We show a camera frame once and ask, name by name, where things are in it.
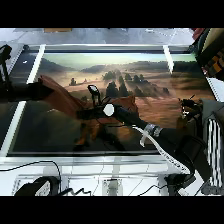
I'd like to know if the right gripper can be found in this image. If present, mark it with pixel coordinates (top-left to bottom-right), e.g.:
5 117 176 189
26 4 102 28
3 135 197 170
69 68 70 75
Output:
76 105 106 121

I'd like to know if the brown garment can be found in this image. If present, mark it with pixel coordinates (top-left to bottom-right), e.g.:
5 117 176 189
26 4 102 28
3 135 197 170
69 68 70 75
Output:
37 74 140 150

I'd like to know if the heap of clothes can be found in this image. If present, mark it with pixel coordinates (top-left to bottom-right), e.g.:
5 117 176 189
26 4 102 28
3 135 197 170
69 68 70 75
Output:
191 27 224 82

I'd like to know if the black white striped garment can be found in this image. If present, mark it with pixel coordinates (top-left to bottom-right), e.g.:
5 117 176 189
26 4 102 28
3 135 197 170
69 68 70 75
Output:
199 99 224 196

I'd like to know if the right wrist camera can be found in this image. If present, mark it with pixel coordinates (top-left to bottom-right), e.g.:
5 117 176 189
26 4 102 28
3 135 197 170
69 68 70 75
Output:
87 84 102 108

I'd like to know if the black cable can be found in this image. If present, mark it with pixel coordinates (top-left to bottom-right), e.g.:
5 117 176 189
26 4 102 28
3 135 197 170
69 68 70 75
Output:
0 160 63 192
59 187 93 197

